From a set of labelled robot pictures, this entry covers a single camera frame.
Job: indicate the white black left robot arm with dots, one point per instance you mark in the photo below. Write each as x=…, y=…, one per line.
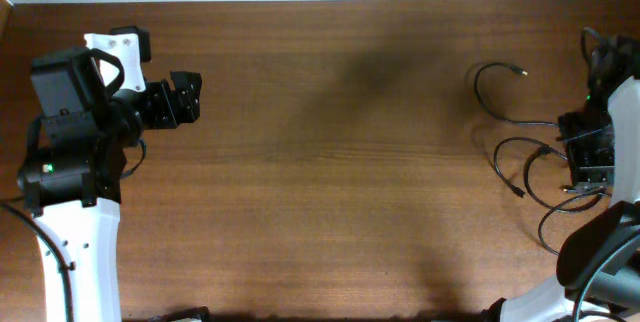
x=75, y=162

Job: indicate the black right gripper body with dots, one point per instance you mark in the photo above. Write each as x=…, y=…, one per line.
x=589, y=149

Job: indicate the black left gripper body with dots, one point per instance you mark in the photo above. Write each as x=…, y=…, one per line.
x=167, y=103

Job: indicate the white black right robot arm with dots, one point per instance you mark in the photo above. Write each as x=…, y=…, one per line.
x=597, y=267

